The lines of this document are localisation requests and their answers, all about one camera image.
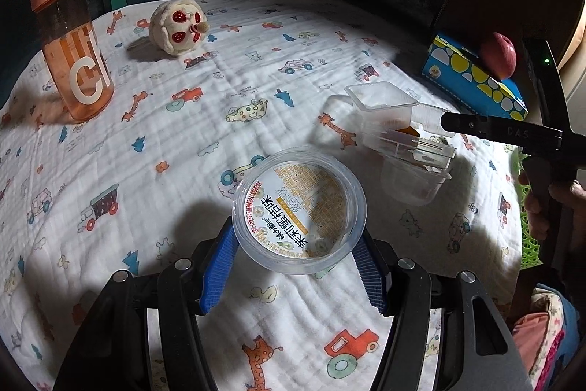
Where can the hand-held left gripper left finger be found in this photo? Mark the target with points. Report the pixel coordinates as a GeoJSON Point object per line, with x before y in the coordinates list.
{"type": "Point", "coordinates": [217, 276]}

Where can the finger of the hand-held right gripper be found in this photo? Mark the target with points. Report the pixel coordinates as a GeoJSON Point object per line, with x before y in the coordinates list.
{"type": "Point", "coordinates": [494, 127]}

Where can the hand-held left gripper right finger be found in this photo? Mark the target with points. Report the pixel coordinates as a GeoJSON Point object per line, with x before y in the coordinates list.
{"type": "Point", "coordinates": [371, 276]}

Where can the orange wrapper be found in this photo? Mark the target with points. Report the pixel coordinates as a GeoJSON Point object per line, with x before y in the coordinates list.
{"type": "Point", "coordinates": [407, 131]}

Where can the clear plastic tub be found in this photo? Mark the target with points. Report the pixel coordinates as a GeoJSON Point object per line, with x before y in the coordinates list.
{"type": "Point", "coordinates": [412, 187]}

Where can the clear round plastic cup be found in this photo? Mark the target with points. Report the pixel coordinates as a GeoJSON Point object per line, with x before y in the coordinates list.
{"type": "Point", "coordinates": [297, 207]}

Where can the green mesh basket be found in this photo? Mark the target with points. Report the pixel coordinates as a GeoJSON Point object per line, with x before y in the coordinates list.
{"type": "Point", "coordinates": [529, 244]}

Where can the person's right hand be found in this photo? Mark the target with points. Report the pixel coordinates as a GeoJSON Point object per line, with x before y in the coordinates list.
{"type": "Point", "coordinates": [538, 224]}

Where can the floral pillow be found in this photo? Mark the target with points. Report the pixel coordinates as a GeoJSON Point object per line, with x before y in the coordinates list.
{"type": "Point", "coordinates": [577, 75]}

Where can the red apple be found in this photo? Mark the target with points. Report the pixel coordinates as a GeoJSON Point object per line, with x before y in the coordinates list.
{"type": "Point", "coordinates": [499, 54]}

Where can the blue patterned tissue box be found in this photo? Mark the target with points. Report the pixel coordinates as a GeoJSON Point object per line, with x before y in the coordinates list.
{"type": "Point", "coordinates": [458, 70]}

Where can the printed blanket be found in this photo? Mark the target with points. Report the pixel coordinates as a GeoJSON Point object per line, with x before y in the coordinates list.
{"type": "Point", "coordinates": [160, 189]}

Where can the floral pink cloth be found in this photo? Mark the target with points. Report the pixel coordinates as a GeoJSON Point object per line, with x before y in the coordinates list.
{"type": "Point", "coordinates": [545, 317]}

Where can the cream plush toy red spots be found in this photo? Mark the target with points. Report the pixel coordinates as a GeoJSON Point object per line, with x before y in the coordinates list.
{"type": "Point", "coordinates": [169, 29]}

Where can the orange water bottle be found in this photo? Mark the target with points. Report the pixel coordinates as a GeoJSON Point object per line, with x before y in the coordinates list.
{"type": "Point", "coordinates": [78, 65]}

